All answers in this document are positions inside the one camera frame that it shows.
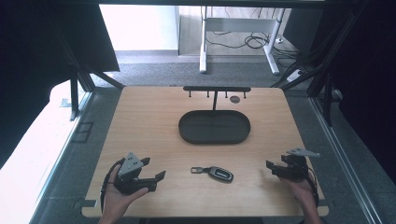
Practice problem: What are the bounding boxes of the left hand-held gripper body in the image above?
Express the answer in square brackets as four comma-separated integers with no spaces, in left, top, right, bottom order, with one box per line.
[113,151,159,196]

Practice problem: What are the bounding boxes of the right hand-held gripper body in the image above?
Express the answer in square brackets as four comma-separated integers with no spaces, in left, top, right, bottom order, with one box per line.
[279,147,321,183]

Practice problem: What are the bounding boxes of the black car key fob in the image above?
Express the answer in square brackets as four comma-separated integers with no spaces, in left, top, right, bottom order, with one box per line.
[190,165,234,184]

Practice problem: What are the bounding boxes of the person's right hand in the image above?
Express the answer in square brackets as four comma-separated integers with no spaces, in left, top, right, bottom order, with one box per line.
[280,174,317,213]

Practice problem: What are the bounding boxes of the person's left hand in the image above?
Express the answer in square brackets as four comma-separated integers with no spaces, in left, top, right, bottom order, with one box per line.
[102,164,149,218]

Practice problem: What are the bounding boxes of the black key rack with tray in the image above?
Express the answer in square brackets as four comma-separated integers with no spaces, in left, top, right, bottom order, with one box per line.
[177,85,252,146]

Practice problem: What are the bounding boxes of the white power strip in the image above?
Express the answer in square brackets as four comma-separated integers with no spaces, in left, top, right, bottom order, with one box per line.
[286,68,304,83]

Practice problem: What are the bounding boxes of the black curtain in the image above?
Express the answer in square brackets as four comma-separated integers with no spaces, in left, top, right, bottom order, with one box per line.
[281,0,396,185]
[0,0,121,170]

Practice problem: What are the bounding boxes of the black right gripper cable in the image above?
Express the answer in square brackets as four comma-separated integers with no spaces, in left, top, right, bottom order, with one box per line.
[305,167,320,209]

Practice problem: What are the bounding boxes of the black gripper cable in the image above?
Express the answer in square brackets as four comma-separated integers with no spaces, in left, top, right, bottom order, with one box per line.
[99,158,126,215]
[305,167,320,209]

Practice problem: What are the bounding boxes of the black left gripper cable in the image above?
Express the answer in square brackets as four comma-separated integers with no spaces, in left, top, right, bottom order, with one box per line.
[99,158,126,215]

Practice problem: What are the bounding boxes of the aluminium floor rail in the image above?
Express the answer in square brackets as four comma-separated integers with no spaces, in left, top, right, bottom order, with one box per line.
[309,95,385,224]

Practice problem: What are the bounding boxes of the black metal frame strut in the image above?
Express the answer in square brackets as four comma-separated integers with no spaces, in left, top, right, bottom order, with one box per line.
[68,69,126,122]
[270,63,334,127]

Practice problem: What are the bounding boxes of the black floor cables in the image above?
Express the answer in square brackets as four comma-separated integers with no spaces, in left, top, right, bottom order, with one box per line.
[206,30,301,61]

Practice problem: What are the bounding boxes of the white desk frame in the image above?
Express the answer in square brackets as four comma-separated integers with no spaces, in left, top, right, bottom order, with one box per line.
[199,6,287,76]

